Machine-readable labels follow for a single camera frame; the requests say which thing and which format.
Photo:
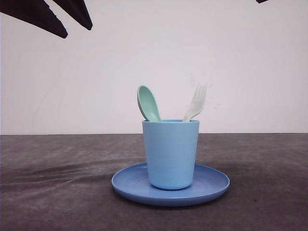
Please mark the white plastic fork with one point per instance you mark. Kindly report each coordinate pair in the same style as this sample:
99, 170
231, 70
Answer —
197, 104

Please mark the mint green plastic spoon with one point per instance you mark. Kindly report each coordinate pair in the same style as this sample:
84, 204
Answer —
147, 104

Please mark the light blue plastic cup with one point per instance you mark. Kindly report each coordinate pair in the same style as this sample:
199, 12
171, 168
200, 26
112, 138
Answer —
170, 148

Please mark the grey table cloth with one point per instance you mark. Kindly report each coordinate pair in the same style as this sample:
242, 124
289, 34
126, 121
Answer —
242, 182

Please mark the blue plastic plate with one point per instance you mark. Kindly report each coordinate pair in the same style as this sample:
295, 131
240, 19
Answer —
133, 184

